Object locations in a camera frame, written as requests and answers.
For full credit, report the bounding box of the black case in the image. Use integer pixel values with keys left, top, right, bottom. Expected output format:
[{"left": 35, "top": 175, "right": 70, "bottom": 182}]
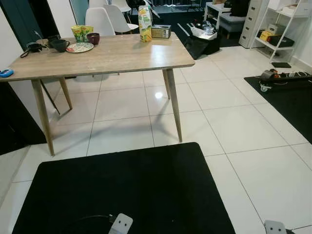
[{"left": 271, "top": 35, "right": 295, "bottom": 48}]

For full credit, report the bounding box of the black bar with caster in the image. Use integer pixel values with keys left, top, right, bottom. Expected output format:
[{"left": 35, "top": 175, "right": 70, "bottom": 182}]
[{"left": 258, "top": 69, "right": 312, "bottom": 93}]

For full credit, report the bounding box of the small black flat box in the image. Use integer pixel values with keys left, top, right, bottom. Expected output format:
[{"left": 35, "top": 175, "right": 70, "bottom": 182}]
[{"left": 271, "top": 62, "right": 292, "bottom": 69}]

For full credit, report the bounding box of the black backpack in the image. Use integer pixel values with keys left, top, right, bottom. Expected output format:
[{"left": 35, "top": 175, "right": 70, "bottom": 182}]
[{"left": 229, "top": 0, "right": 250, "bottom": 18}]

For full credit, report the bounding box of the white plastic chair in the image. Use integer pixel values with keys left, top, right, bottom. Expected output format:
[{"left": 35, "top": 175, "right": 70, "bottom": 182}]
[
  {"left": 113, "top": 0, "right": 132, "bottom": 13},
  {"left": 102, "top": 4, "right": 138, "bottom": 35},
  {"left": 89, "top": 0, "right": 109, "bottom": 8},
  {"left": 85, "top": 7, "right": 116, "bottom": 37}
]

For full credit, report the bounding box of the black bin with bag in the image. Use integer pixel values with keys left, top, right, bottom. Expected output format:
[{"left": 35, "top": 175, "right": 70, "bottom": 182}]
[{"left": 184, "top": 22, "right": 221, "bottom": 60}]

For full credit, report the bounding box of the patterned round plate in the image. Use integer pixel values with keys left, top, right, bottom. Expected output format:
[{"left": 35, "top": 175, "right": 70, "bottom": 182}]
[{"left": 66, "top": 42, "right": 94, "bottom": 53}]

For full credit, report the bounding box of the small dark printed box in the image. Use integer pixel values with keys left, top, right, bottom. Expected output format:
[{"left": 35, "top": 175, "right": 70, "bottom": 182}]
[{"left": 151, "top": 25, "right": 171, "bottom": 39}]

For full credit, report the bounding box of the white drawer cabinet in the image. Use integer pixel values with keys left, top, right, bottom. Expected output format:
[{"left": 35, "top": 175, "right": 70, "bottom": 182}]
[{"left": 239, "top": 0, "right": 270, "bottom": 48}]

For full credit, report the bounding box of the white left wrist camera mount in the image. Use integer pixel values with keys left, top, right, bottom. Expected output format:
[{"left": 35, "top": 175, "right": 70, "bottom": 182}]
[{"left": 108, "top": 213, "right": 134, "bottom": 234}]

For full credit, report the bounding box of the white ladder shelf unit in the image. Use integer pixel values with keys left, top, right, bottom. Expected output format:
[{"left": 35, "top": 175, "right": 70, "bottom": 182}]
[{"left": 253, "top": 0, "right": 312, "bottom": 62}]

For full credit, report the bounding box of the yellow box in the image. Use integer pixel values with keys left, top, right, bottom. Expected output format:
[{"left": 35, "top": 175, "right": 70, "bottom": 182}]
[{"left": 259, "top": 30, "right": 273, "bottom": 42}]

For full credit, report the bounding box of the black floor mat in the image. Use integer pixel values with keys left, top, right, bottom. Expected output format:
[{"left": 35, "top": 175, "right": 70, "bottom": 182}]
[
  {"left": 12, "top": 142, "right": 236, "bottom": 234},
  {"left": 244, "top": 73, "right": 312, "bottom": 143}
]

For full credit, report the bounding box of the light wooden table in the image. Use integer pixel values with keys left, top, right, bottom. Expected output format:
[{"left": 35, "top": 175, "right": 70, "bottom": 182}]
[{"left": 0, "top": 33, "right": 195, "bottom": 157}]

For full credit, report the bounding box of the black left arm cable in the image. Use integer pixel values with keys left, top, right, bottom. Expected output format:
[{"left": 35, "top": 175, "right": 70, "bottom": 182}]
[{"left": 63, "top": 214, "right": 115, "bottom": 232}]

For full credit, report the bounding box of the black camera with strap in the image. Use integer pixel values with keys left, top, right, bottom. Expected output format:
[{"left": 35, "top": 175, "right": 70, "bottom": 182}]
[{"left": 20, "top": 35, "right": 52, "bottom": 58}]

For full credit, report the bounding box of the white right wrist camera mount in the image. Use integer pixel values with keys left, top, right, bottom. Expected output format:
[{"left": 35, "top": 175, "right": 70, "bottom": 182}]
[{"left": 264, "top": 220, "right": 287, "bottom": 234}]

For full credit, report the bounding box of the yellow green juice carton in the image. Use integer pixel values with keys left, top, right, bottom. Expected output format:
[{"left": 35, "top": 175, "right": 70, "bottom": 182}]
[{"left": 138, "top": 6, "right": 153, "bottom": 43}]

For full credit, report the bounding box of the dark red mug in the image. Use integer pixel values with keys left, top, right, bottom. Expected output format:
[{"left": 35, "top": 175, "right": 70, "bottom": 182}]
[{"left": 87, "top": 33, "right": 100, "bottom": 45}]

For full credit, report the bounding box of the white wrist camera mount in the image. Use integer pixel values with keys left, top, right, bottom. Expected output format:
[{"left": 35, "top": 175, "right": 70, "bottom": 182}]
[
  {"left": 264, "top": 220, "right": 287, "bottom": 234},
  {"left": 108, "top": 213, "right": 134, "bottom": 234}
]

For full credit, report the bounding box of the green yellow snack packet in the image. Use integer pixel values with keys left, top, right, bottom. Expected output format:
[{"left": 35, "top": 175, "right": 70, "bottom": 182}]
[{"left": 71, "top": 25, "right": 94, "bottom": 43}]

